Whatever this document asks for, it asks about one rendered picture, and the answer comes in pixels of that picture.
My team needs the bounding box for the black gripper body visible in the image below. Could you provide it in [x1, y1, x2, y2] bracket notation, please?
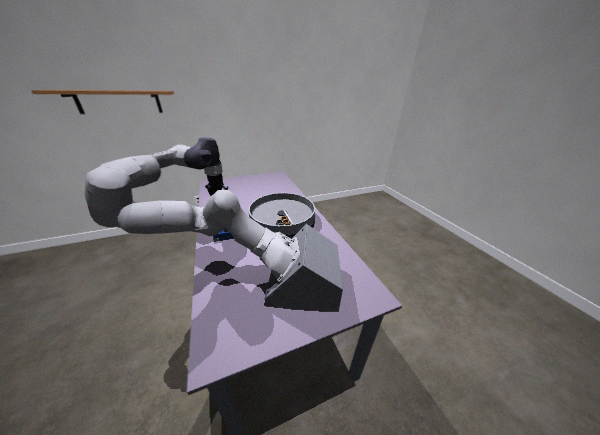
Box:
[207, 173, 224, 190]

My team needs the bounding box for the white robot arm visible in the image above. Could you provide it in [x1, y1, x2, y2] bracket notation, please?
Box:
[85, 137, 300, 283]

